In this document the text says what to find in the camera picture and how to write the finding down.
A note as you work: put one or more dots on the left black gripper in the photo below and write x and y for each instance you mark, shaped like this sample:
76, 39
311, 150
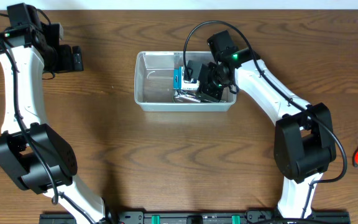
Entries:
76, 58

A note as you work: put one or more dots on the blue white cardboard box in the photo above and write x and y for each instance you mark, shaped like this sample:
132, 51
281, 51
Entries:
180, 84

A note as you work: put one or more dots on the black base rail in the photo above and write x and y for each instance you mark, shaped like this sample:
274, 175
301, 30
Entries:
250, 216

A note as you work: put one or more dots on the clear plastic storage box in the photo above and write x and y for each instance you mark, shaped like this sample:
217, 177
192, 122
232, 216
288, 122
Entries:
153, 84

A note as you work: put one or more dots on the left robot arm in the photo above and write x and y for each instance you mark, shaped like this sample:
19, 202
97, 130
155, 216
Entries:
32, 154

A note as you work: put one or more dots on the small steel hammer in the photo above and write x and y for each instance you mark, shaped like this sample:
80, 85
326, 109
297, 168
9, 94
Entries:
181, 92

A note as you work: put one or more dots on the silver combination wrench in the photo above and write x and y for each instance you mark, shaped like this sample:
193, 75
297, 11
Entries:
185, 99

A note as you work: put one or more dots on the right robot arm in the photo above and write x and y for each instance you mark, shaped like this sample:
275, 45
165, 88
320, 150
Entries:
304, 144

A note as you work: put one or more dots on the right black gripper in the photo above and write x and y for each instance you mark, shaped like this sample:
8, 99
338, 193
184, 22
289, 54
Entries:
207, 90

